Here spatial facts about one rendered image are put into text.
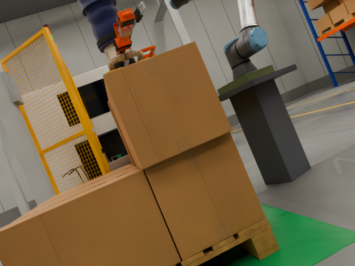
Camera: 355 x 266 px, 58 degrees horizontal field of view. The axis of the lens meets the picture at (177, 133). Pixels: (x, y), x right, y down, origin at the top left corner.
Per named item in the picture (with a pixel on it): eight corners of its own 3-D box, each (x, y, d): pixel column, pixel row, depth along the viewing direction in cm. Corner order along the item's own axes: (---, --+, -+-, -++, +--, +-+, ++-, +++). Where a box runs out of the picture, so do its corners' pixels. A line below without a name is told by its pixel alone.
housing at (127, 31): (120, 38, 175) (117, 30, 175) (132, 34, 177) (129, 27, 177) (121, 33, 169) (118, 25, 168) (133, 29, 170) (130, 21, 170)
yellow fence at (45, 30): (67, 239, 355) (-7, 63, 354) (73, 235, 364) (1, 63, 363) (127, 221, 317) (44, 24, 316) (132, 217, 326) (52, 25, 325)
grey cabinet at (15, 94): (19, 105, 320) (7, 77, 320) (25, 103, 321) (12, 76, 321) (13, 102, 300) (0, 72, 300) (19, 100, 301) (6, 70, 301)
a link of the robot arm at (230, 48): (241, 65, 250) (231, 45, 251) (255, 56, 236) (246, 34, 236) (226, 70, 242) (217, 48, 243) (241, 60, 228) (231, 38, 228)
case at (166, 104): (135, 165, 184) (108, 100, 183) (198, 138, 191) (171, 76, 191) (142, 169, 125) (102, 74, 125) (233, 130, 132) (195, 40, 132)
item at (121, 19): (120, 28, 163) (116, 19, 163) (133, 24, 164) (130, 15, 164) (121, 21, 155) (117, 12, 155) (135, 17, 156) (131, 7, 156)
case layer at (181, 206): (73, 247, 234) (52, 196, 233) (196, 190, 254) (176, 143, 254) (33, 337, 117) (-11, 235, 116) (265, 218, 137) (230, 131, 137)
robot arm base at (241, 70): (247, 76, 252) (242, 65, 253) (263, 67, 236) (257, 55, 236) (229, 83, 244) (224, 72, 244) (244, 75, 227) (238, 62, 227)
